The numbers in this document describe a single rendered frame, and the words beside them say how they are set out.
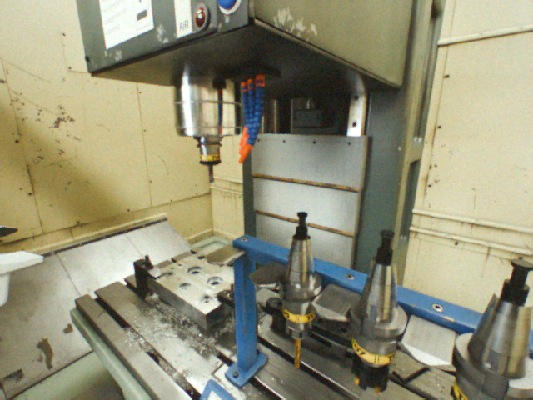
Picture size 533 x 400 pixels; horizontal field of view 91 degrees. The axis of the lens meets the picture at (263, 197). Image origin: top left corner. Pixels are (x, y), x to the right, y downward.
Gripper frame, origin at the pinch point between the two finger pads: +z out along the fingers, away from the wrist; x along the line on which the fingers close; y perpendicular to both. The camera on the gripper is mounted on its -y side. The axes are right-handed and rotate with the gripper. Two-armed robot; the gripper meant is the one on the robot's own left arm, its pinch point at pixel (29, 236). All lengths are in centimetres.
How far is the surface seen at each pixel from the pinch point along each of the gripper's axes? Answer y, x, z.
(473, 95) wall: -25, 43, 119
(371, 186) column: 5, 21, 84
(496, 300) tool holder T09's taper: 1, 50, 23
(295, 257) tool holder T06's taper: 3.2, 29.0, 22.5
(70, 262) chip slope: 48, -98, 25
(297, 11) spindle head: -27.7, 27.0, 24.7
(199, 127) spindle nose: -14.3, -0.8, 30.9
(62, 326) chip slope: 61, -70, 12
